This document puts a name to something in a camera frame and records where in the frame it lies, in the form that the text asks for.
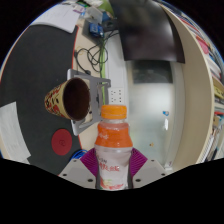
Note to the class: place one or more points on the white wall socket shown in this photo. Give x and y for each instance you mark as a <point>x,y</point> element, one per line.
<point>116,95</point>

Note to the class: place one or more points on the black computer monitor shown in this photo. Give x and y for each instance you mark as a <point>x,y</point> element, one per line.
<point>150,30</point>

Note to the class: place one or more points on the small orange glass sticker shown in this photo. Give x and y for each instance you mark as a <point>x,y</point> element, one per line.
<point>151,144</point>

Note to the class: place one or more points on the patterned paper cup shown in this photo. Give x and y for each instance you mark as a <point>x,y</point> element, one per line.
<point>55,100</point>

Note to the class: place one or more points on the white paper sheet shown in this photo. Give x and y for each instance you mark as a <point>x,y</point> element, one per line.
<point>11,133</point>

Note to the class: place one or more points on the grey metal laptop stand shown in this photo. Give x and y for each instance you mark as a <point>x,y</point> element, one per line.
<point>96,83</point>

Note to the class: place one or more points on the black desk mat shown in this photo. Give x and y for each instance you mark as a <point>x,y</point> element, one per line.
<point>33,66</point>

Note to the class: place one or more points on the orange-capped drink bottle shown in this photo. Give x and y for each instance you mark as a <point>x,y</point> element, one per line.
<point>113,150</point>

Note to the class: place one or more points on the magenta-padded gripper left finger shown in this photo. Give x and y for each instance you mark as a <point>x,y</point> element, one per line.
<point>75,173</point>

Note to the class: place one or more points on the small blue desk device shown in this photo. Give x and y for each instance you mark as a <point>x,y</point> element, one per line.
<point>96,30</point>

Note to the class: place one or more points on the small blue glass sticker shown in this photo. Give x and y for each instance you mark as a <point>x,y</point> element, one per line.
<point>165,113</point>

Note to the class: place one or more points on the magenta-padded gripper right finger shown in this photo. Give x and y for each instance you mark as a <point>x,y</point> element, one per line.
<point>150,173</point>

